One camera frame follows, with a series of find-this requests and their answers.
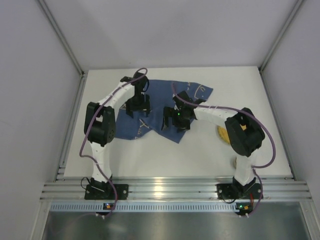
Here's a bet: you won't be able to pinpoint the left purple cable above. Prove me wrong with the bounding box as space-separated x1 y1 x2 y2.
78 67 148 218

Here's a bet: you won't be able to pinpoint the small beige round cup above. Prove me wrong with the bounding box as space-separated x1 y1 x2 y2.
232 157 237 170

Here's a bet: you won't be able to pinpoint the aluminium rail base frame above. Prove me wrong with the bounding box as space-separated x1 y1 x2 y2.
40 177 312 202

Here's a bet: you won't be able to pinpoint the white perforated cable duct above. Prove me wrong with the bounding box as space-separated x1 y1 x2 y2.
50 201 252 213

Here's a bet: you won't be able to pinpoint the purple cable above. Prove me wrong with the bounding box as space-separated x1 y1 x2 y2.
78 67 148 218
170 81 277 216

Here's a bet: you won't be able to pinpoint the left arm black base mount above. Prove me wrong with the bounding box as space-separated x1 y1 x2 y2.
84 178 129 200

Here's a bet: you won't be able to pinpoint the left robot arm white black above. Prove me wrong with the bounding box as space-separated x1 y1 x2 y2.
79 72 151 183

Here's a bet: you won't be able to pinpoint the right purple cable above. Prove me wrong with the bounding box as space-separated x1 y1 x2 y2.
170 81 277 216

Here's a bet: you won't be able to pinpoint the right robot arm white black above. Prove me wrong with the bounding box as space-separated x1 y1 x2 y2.
161 91 265 192

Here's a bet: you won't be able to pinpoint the yellow woven round coaster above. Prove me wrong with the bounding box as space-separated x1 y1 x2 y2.
216 126 231 145

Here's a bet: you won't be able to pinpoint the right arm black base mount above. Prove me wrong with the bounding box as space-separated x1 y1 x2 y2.
216 177 262 202

